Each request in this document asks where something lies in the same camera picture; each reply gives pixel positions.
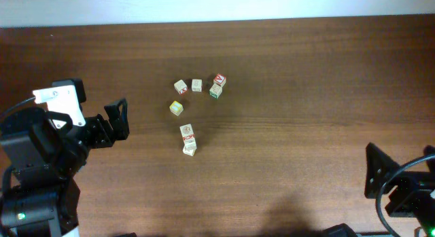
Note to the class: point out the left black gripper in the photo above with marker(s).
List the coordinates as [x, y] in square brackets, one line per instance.
[120, 120]

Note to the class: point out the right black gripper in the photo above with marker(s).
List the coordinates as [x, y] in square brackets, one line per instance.
[380, 166]

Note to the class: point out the green letter V block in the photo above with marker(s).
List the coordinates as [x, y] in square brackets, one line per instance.
[186, 130]

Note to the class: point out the blue letter D block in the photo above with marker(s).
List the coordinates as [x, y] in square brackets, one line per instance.
[190, 149]

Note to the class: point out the wooden block green side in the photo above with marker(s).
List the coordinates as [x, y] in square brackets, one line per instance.
[215, 91]

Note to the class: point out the red number 6 block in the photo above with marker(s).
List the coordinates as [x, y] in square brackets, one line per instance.
[189, 139]

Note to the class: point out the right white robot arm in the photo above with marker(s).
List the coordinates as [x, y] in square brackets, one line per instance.
[424, 163]

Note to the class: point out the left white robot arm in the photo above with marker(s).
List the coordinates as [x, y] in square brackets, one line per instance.
[39, 196]

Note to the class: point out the yellow letter block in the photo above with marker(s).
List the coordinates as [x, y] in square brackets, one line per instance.
[176, 108]

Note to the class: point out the block with red X side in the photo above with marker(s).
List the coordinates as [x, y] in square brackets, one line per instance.
[181, 87]

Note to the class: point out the plain wooden picture block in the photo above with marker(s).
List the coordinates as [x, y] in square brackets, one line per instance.
[197, 85]

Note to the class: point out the red letter A block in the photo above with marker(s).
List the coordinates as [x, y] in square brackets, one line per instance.
[219, 80]

